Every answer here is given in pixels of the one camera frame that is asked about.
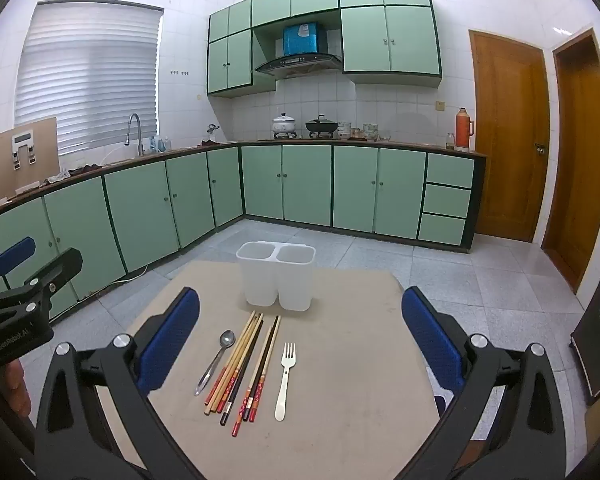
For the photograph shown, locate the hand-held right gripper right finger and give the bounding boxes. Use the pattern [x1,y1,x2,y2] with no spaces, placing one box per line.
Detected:
[395,286,567,480]

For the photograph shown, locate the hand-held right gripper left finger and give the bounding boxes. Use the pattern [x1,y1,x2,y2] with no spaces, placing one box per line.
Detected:
[34,286,216,480]

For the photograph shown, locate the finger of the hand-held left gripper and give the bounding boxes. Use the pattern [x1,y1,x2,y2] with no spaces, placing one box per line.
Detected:
[0,236,37,297]
[0,247,84,314]

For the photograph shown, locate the metal spoon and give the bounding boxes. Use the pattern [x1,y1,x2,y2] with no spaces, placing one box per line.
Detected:
[195,330,237,397]

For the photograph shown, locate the plain wooden chopstick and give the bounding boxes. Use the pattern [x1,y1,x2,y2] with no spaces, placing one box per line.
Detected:
[204,310,257,406]

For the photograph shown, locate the black chopstick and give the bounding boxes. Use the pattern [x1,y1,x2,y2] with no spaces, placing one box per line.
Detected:
[219,316,266,427]
[249,316,283,423]

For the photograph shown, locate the red patterned chopstick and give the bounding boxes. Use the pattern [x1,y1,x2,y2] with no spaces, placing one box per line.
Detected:
[231,325,275,437]
[241,315,282,422]

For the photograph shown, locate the white two-compartment utensil holder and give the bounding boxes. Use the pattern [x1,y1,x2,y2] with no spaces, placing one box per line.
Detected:
[235,241,315,312]

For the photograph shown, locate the white plastic fork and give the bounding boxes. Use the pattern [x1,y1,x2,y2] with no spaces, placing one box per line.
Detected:
[274,342,297,422]

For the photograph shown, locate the person's left hand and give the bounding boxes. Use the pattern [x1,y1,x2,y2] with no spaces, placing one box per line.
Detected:
[0,360,32,418]

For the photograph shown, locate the dark cloth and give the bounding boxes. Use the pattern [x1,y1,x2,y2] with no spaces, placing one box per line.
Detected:
[42,164,103,186]

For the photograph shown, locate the brown board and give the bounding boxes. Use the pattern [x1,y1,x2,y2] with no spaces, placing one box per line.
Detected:
[0,117,61,202]

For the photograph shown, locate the green cabinet drawer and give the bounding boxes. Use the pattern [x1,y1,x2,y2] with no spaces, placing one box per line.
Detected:
[426,152,475,188]
[419,214,467,246]
[422,184,472,218]

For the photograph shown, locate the white device on board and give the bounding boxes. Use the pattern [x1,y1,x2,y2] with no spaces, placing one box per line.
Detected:
[11,131,37,170]

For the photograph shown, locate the metal sink faucet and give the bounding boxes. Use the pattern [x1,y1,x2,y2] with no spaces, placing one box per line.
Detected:
[125,113,146,157]

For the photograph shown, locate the white window blind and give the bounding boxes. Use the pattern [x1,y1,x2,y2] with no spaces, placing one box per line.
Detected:
[14,1,165,157]

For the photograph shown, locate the orange thermos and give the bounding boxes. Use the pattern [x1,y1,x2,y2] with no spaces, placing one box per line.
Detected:
[455,107,476,152]

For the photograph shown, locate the gas stove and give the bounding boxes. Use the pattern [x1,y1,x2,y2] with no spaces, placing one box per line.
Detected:
[257,131,340,142]

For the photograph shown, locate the black wok with lid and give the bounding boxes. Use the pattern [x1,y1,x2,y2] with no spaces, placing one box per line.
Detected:
[305,114,340,134]

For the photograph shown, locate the black range hood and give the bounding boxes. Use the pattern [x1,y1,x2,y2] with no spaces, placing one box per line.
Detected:
[254,53,343,80]

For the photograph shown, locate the blue box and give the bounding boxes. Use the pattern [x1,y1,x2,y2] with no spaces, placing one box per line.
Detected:
[282,22,323,57]

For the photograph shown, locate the white floor cable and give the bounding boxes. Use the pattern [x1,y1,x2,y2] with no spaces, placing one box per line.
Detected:
[95,260,148,293]

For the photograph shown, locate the wooden door with handle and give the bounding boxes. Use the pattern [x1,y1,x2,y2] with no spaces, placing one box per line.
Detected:
[468,29,551,243]

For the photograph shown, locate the green upper wall cabinets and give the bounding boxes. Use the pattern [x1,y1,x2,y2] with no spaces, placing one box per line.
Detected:
[206,0,443,99]

